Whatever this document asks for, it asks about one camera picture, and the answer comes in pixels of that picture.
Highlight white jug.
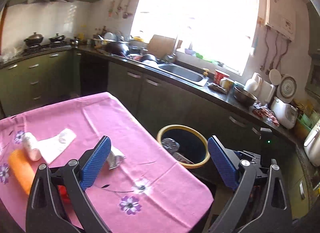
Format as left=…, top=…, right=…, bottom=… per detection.
left=243, top=72, right=262, bottom=94

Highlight pink floral tablecloth table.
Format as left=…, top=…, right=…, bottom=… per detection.
left=0, top=91, right=215, bottom=232

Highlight metal bowl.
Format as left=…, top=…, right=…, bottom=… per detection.
left=233, top=86, right=258, bottom=106

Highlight hanging kitchen utensils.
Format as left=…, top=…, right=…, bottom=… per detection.
left=108, top=0, right=132, bottom=20

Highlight brown scrub brush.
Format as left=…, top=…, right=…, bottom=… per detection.
left=208, top=83, right=228, bottom=95

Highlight round white lid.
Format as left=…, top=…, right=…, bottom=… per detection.
left=278, top=74, right=297, bottom=105

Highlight white rice cooker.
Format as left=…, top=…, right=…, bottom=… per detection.
left=270, top=96, right=298, bottom=129

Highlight steel faucet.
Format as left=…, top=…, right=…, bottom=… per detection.
left=171, top=35, right=181, bottom=61

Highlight silver snack wrapper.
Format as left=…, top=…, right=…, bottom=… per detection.
left=107, top=145, right=127, bottom=170

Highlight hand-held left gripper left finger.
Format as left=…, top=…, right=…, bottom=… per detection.
left=26, top=135, right=112, bottom=233

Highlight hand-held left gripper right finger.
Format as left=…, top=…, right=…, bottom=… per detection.
left=207, top=135, right=293, bottom=233

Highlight pile of red snack packets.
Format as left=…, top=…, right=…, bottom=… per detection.
left=252, top=101, right=280, bottom=126

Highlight black wok with lid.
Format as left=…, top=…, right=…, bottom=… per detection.
left=24, top=32, right=44, bottom=47

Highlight window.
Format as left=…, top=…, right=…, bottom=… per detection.
left=130, top=0, right=261, bottom=76

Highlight small pale plastic bottle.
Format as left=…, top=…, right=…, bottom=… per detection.
left=22, top=132, right=41, bottom=162

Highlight orange plastic bottle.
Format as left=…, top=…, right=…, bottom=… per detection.
left=8, top=149, right=36, bottom=196

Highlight white and yellow mug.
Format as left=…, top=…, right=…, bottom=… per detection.
left=220, top=77, right=235, bottom=91

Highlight white countertop appliance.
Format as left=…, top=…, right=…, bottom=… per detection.
left=303, top=120, right=320, bottom=167

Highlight white water heater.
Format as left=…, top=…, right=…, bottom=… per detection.
left=264, top=0, right=297, bottom=41

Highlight green lower cabinets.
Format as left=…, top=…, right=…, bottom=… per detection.
left=0, top=48, right=314, bottom=223

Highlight stack of white plates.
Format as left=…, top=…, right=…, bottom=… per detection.
left=104, top=32, right=124, bottom=41

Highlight black bin with yellow rim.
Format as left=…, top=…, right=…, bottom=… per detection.
left=156, top=124, right=211, bottom=169

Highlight wooden cutting board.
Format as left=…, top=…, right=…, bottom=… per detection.
left=148, top=34, right=176, bottom=58

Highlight gas stove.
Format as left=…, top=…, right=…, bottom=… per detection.
left=22, top=44, right=72, bottom=54

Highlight large black wok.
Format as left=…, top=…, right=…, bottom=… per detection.
left=104, top=41, right=131, bottom=57

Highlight red mug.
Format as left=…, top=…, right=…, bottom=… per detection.
left=213, top=69, right=230, bottom=85

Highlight clear plastic cup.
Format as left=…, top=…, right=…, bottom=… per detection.
left=161, top=137, right=181, bottom=152

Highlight black pan with lid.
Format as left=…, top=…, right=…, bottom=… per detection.
left=49, top=33, right=66, bottom=43

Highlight steel sink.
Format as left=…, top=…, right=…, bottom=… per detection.
left=157, top=63, right=209, bottom=86

